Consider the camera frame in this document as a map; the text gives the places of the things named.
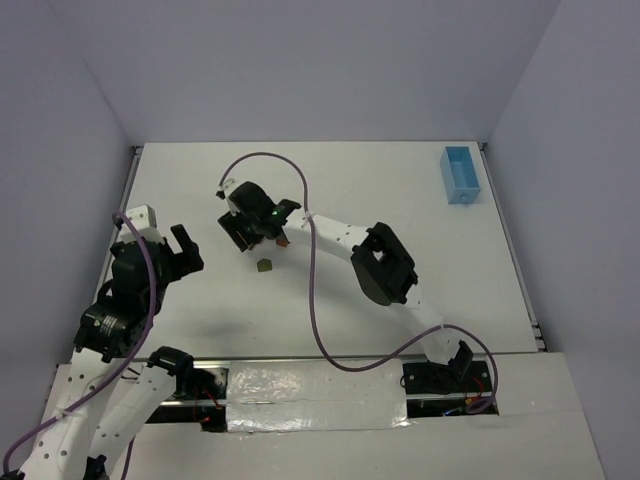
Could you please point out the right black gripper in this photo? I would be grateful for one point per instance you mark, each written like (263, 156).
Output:
(239, 228)

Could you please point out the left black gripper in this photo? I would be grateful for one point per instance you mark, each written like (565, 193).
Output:
(170, 257)

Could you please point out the blue rectangular box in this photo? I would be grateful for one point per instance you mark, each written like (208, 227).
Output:
(459, 175)

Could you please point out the brown wood block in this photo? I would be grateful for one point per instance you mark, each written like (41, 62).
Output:
(249, 239)

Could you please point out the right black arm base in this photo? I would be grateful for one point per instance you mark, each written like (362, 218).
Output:
(422, 378)

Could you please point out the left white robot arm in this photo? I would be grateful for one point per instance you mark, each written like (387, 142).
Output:
(85, 437)

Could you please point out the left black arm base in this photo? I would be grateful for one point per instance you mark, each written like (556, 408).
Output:
(198, 397)

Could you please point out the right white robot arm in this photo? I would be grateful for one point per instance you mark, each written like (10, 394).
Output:
(384, 269)

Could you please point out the green house-shaped block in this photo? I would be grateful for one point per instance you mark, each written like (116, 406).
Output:
(264, 265)

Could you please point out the silver tape patch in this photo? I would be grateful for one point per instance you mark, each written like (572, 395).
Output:
(313, 395)

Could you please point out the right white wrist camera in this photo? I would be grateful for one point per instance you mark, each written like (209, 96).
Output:
(224, 192)

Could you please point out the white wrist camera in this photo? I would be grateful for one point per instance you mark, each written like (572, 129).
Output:
(144, 220)
(224, 192)

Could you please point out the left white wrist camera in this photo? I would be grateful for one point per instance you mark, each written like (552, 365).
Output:
(144, 220)

